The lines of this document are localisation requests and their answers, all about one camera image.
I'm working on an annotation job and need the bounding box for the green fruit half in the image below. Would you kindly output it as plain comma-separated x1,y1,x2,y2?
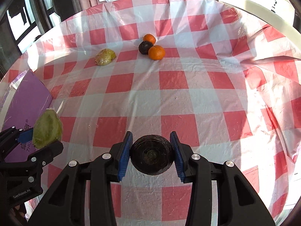
32,109,63,149

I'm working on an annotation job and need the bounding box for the dark round fruit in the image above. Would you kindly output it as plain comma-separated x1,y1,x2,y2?
129,135,175,176

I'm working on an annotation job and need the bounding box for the yellow apple half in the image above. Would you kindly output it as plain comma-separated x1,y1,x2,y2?
94,48,116,66

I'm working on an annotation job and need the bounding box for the dark passion fruit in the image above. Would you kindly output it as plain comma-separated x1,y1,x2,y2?
138,41,153,55

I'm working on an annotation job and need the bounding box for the large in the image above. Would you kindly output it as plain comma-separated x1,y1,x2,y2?
148,45,165,60

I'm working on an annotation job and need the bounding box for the small orange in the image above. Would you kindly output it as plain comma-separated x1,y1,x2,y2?
143,34,156,44

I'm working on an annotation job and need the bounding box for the purple white cardboard box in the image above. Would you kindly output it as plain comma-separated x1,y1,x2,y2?
0,68,54,163

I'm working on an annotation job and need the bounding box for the red white checkered tablecloth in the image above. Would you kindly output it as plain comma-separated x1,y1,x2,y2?
1,0,300,223

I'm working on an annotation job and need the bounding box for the dark window frame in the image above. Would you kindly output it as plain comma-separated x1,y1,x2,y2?
0,0,163,78

